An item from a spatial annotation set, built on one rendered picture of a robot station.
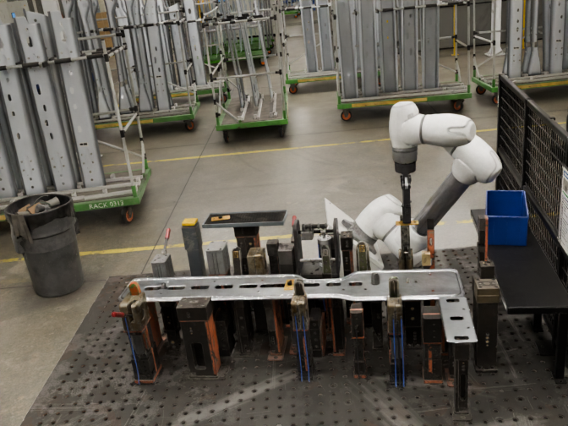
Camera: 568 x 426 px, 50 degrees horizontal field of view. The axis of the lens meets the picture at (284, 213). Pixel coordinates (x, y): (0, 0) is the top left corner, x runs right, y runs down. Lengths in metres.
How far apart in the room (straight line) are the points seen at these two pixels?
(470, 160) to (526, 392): 0.93
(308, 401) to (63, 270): 3.04
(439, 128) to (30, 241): 3.44
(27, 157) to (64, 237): 1.88
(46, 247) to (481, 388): 3.44
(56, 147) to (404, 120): 4.82
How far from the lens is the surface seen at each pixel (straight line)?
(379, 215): 3.04
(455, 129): 2.12
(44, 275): 5.03
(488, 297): 2.32
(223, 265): 2.63
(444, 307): 2.30
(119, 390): 2.61
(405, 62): 9.49
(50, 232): 4.85
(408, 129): 2.16
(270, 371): 2.53
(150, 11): 9.85
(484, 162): 2.65
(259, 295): 2.44
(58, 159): 6.57
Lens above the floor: 2.18
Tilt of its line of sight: 22 degrees down
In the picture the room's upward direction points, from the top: 6 degrees counter-clockwise
